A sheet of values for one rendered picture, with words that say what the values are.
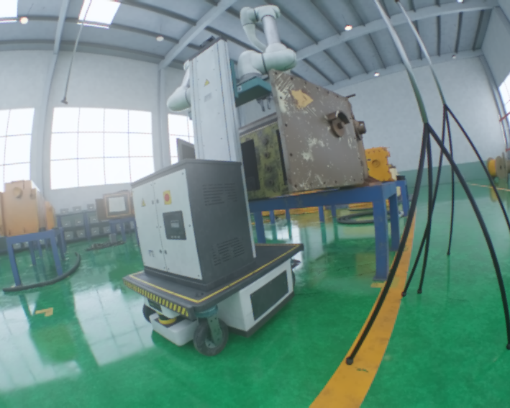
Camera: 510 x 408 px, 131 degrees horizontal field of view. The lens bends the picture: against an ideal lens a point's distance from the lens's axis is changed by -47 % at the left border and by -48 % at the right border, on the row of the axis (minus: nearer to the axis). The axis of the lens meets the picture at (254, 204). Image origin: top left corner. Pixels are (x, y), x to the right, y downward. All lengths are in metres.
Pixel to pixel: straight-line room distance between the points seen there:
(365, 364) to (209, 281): 0.69
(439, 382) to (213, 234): 1.02
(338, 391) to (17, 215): 3.65
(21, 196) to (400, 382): 3.89
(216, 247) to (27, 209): 3.03
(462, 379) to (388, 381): 0.27
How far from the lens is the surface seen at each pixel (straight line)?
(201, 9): 10.95
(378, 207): 1.50
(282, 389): 0.86
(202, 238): 0.87
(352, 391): 0.84
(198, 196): 0.87
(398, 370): 0.92
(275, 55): 1.51
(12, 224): 3.60
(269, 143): 1.85
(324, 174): 1.09
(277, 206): 1.85
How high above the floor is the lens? 0.65
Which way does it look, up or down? 1 degrees down
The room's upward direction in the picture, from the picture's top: 8 degrees counter-clockwise
